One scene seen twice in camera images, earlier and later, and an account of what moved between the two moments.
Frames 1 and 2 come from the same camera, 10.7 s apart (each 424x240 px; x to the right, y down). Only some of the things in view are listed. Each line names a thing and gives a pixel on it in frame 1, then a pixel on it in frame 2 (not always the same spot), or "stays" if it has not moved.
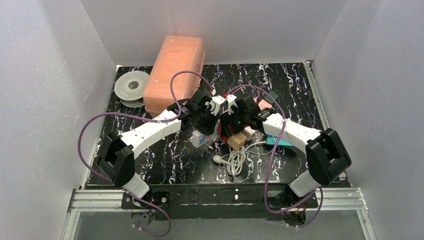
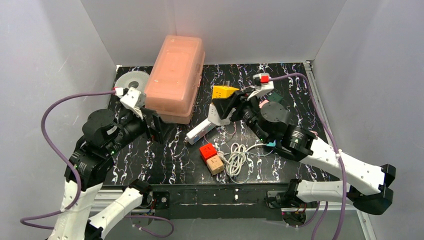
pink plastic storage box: [175, 53] stays
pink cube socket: [263, 104] stays
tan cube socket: [237, 140] → [215, 165]
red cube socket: [224, 131] → [207, 151]
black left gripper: [208, 118] → [154, 124]
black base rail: [217, 202] stays
